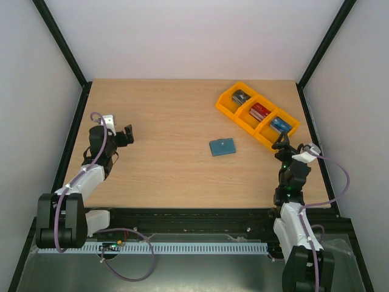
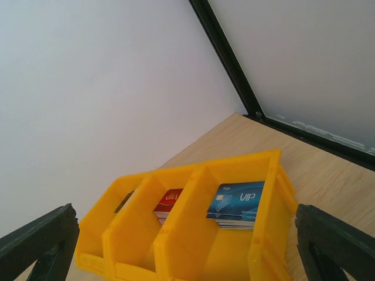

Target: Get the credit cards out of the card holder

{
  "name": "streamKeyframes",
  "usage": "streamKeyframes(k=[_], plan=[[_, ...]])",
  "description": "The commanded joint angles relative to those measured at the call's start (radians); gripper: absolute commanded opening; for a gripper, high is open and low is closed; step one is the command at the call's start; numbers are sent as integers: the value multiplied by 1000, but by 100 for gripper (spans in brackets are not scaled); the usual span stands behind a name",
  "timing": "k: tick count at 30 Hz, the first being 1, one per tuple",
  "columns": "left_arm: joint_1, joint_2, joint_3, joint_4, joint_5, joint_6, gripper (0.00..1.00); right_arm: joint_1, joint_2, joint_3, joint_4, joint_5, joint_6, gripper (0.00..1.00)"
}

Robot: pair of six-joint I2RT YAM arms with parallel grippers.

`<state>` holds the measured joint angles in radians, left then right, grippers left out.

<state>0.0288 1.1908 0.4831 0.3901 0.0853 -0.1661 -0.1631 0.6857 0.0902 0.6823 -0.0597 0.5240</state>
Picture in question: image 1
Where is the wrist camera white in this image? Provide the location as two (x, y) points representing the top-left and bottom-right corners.
(103, 114), (116, 136)
(292, 143), (321, 164)

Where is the red card stack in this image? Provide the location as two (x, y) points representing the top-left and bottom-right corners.
(249, 103), (270, 122)

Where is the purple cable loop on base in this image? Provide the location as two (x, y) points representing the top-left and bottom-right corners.
(96, 228), (156, 282)

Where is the light blue cable duct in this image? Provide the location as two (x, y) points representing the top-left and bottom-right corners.
(66, 242), (268, 255)

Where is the blue leather card holder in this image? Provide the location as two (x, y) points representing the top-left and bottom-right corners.
(209, 137), (236, 156)

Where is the black card stack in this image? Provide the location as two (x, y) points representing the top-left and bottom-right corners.
(232, 89), (251, 106)

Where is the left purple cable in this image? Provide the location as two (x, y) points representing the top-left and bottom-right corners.
(53, 111), (109, 254)

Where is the blue card stack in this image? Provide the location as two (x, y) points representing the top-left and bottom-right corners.
(270, 116), (292, 133)

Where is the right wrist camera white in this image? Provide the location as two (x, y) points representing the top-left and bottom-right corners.
(292, 143), (321, 164)

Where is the black aluminium frame rail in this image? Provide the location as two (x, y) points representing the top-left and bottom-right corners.
(27, 207), (356, 244)

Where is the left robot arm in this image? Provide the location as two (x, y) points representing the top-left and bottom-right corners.
(35, 125), (134, 251)

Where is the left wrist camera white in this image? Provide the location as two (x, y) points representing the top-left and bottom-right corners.
(103, 114), (116, 136)

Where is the yellow three-compartment bin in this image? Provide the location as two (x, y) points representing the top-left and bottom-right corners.
(215, 81), (302, 152)

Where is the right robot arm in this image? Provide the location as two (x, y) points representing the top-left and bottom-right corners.
(265, 131), (335, 291)

